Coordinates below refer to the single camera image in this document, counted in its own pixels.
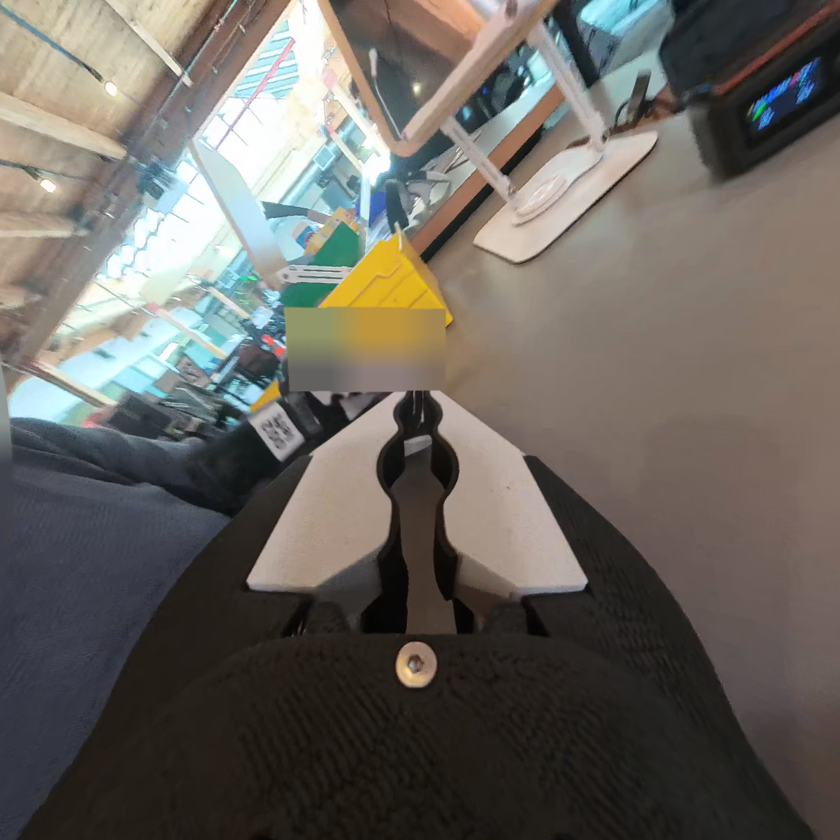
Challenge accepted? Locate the large bright window wall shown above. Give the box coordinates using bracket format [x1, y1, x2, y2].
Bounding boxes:
[7, 20, 368, 421]

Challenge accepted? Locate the green plastic bin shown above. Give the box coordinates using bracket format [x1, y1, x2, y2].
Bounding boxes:
[281, 220, 365, 309]

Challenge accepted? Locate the grey desk with wood edge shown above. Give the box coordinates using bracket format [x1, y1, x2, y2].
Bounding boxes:
[387, 85, 567, 258]

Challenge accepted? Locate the white board panel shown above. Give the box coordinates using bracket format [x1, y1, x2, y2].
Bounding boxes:
[190, 141, 283, 290]

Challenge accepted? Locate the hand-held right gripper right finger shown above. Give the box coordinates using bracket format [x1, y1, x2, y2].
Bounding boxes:
[430, 391, 590, 634]

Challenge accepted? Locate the black battery charging case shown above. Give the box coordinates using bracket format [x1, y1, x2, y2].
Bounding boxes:
[659, 0, 840, 179]

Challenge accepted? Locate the yellow plastic bin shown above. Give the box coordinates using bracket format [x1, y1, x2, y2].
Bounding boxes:
[251, 233, 455, 413]

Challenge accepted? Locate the black computer monitor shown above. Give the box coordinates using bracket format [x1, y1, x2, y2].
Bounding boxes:
[545, 0, 664, 89]

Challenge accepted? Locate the black cable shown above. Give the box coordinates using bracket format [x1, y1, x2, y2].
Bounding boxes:
[613, 69, 683, 127]

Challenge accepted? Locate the person's left forearm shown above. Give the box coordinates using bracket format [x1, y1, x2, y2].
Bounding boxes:
[0, 416, 263, 840]

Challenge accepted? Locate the wooden framed mirror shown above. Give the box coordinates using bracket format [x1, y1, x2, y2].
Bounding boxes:
[317, 0, 659, 265]

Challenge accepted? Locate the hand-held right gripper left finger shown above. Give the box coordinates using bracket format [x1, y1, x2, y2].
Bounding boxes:
[246, 391, 406, 634]

